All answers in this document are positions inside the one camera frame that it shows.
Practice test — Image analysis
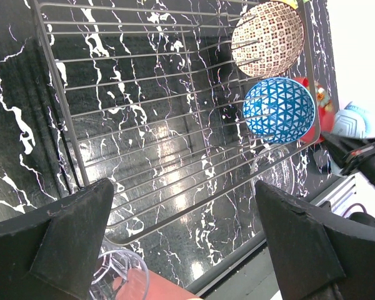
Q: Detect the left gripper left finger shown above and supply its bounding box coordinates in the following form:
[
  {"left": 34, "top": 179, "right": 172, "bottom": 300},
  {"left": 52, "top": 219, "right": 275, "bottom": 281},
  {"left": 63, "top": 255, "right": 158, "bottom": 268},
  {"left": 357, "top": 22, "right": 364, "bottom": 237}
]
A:
[{"left": 0, "top": 178, "right": 114, "bottom": 299}]

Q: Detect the wire dish rack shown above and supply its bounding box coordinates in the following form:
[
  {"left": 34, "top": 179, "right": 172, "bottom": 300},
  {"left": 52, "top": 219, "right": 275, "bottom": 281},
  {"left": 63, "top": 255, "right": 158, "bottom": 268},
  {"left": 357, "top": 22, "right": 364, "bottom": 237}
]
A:
[{"left": 31, "top": 1, "right": 315, "bottom": 246}]

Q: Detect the blue triangle pattern bowl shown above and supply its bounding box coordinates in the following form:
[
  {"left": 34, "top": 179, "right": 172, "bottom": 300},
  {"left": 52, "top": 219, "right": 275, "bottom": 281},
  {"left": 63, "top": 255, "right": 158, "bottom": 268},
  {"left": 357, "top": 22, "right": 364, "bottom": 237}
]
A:
[{"left": 242, "top": 77, "right": 316, "bottom": 144}]

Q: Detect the clear glass plate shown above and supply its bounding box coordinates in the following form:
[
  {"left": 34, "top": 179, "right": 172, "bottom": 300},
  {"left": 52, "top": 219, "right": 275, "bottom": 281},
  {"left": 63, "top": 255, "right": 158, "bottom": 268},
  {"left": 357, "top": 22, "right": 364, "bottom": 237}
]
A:
[{"left": 250, "top": 144, "right": 309, "bottom": 198}]

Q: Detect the pink plastic cup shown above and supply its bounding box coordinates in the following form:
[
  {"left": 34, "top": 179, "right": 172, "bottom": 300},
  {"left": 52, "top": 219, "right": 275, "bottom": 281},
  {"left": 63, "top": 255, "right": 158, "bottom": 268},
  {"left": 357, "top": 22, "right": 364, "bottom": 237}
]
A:
[{"left": 112, "top": 269, "right": 200, "bottom": 299}]

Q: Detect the red floral plate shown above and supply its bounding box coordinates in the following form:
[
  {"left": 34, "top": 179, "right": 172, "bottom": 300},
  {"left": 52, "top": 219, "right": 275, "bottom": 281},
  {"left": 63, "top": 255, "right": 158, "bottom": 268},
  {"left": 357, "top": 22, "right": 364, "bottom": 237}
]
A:
[{"left": 293, "top": 77, "right": 335, "bottom": 144}]

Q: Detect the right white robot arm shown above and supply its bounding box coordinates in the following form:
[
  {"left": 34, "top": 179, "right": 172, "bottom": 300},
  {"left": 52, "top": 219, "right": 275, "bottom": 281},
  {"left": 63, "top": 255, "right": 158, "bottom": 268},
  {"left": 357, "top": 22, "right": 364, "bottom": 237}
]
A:
[{"left": 321, "top": 131, "right": 375, "bottom": 228}]

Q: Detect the clear drinking glass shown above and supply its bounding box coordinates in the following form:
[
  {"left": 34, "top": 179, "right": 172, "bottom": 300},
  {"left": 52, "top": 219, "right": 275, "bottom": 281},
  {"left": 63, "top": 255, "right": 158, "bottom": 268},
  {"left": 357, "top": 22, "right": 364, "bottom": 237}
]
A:
[{"left": 87, "top": 238, "right": 149, "bottom": 299}]

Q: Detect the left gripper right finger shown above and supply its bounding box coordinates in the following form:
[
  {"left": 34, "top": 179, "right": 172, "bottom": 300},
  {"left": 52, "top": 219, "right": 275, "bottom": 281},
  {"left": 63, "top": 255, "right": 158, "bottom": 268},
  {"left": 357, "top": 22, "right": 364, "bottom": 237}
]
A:
[{"left": 255, "top": 181, "right": 375, "bottom": 299}]

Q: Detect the red white patterned bowl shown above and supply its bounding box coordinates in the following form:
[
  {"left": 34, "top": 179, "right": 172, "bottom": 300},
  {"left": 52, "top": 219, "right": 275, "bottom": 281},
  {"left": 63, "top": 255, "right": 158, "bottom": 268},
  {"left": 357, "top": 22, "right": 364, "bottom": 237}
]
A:
[{"left": 231, "top": 1, "right": 304, "bottom": 79}]

